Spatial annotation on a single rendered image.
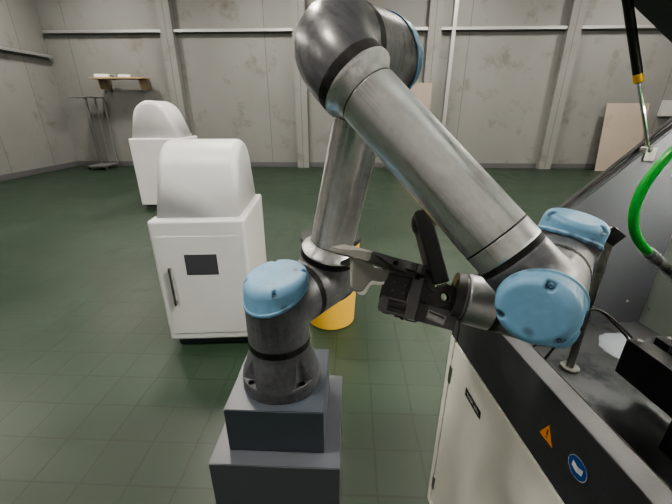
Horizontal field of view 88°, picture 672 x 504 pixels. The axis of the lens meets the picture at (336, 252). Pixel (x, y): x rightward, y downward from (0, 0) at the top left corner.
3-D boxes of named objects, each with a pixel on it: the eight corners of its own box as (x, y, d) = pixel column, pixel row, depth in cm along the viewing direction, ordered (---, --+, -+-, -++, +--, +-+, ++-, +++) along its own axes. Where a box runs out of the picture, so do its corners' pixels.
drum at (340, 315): (359, 304, 269) (362, 227, 246) (356, 335, 233) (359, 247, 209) (309, 301, 274) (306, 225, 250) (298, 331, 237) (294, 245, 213)
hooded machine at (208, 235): (254, 351, 218) (232, 145, 171) (164, 350, 219) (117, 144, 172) (275, 294, 284) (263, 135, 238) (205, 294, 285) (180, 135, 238)
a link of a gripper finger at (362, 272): (330, 284, 44) (386, 300, 49) (342, 240, 45) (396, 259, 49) (320, 282, 47) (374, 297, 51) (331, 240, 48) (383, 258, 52)
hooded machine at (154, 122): (210, 200, 586) (197, 101, 529) (193, 210, 524) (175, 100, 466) (163, 199, 591) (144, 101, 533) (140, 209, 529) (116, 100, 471)
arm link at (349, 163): (274, 301, 74) (318, -12, 47) (319, 276, 85) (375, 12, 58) (316, 332, 69) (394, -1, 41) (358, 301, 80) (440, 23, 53)
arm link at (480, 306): (504, 278, 48) (486, 282, 56) (471, 270, 49) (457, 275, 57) (493, 332, 47) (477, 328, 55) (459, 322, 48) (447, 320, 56)
